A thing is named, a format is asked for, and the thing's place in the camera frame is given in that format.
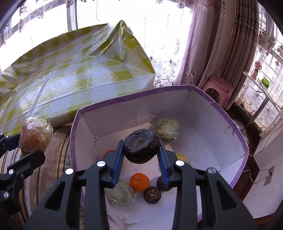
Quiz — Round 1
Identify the dark passion fruit front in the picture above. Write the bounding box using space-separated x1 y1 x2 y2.
156 176 172 192

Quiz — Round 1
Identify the dark passion fruit back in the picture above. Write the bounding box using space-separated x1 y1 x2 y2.
123 129 160 164

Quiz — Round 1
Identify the dark passion fruit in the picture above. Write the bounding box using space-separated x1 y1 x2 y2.
156 176 172 192
123 129 160 164
143 186 162 204

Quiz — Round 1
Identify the pink plastic stool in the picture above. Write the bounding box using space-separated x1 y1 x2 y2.
202 75 233 108

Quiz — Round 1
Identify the small glass side table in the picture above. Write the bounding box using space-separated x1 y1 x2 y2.
242 71 282 132

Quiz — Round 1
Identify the brown-orange fruit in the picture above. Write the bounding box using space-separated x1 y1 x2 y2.
19 117 53 156

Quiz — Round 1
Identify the large yellow-green fruit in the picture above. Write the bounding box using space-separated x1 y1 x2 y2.
176 153 189 164

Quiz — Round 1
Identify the pink patterned curtain right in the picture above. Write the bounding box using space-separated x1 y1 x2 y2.
174 1 259 110

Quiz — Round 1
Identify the orange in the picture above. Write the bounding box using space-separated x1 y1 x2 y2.
103 149 115 160
129 173 150 192

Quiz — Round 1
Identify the striped plush seat cover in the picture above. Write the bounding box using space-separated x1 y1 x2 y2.
1 126 74 229

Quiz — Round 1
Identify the green round fruit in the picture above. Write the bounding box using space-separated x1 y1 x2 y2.
104 179 134 206

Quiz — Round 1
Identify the small pink fan ornament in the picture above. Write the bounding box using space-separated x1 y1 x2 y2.
251 61 262 79

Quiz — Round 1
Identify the purple cardboard box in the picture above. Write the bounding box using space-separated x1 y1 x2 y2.
70 85 249 229

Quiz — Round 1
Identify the white cable on floor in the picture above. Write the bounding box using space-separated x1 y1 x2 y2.
242 152 276 186

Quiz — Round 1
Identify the green object on table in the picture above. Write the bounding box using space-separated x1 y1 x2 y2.
261 77 270 88

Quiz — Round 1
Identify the green fruit pointed bag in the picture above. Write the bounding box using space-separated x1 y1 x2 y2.
156 119 180 141

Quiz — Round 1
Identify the yellow checked plastic tablecloth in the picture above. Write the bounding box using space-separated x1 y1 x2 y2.
1 21 155 136

